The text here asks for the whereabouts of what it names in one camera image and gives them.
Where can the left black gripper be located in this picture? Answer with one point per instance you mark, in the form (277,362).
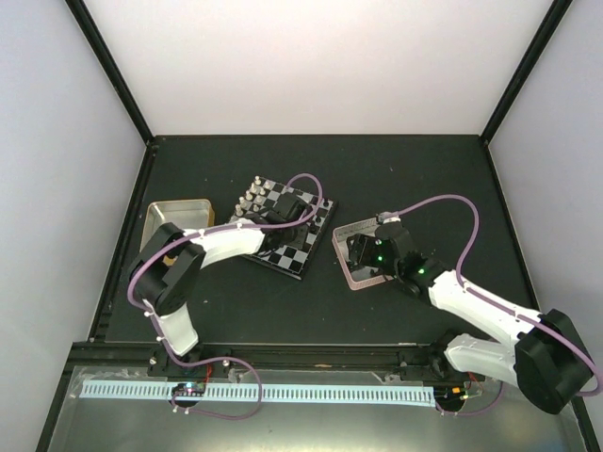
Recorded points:
(299,241)

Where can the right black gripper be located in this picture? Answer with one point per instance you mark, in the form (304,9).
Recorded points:
(362,245)

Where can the pink metal tin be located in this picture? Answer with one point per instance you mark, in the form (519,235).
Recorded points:
(362,277)

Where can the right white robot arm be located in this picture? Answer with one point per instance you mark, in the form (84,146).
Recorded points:
(540,354)

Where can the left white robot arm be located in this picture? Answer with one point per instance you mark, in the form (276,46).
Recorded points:
(163,275)

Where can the small green circuit board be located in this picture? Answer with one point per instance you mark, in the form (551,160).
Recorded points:
(188,389)

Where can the black and silver chessboard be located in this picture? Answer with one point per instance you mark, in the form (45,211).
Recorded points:
(285,207)

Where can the gold metal tin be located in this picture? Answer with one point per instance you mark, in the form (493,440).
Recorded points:
(188,216)

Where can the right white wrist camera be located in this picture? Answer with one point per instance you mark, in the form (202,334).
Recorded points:
(386,217)

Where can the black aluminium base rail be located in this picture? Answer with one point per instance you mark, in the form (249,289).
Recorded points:
(414,363)

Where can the light blue cable duct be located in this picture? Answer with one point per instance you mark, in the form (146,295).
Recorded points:
(267,393)

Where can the right black frame post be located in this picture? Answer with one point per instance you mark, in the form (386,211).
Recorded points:
(539,42)

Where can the black frame post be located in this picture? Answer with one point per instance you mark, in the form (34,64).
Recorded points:
(97,43)
(539,42)

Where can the left black frame post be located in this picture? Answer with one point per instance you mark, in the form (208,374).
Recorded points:
(97,43)

